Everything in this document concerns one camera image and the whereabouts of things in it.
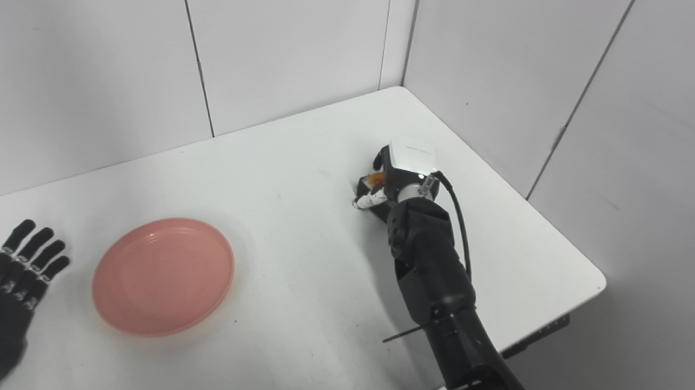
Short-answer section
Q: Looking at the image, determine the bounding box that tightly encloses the pink round plate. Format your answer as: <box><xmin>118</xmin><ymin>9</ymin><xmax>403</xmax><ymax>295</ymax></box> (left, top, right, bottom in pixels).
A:
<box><xmin>87</xmin><ymin>214</ymin><xmax>240</xmax><ymax>341</ymax></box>

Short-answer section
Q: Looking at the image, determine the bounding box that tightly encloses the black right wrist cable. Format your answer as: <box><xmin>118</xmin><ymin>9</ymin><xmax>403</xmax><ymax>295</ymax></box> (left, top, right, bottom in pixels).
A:
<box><xmin>419</xmin><ymin>170</ymin><xmax>473</xmax><ymax>285</ymax></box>

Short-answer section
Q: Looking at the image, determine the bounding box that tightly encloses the chocolate cake slice with fruit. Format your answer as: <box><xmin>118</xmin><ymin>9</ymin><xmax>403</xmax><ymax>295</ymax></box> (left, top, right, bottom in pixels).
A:
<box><xmin>354</xmin><ymin>171</ymin><xmax>395</xmax><ymax>225</ymax></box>

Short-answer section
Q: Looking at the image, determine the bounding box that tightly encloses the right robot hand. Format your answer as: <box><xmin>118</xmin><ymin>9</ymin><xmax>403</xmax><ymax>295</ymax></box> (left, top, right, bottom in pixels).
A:
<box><xmin>348</xmin><ymin>137</ymin><xmax>441</xmax><ymax>211</ymax></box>

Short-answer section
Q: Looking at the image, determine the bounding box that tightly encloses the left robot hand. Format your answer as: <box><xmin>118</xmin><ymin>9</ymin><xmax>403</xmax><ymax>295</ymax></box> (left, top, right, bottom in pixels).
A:
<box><xmin>0</xmin><ymin>216</ymin><xmax>79</xmax><ymax>382</ymax></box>

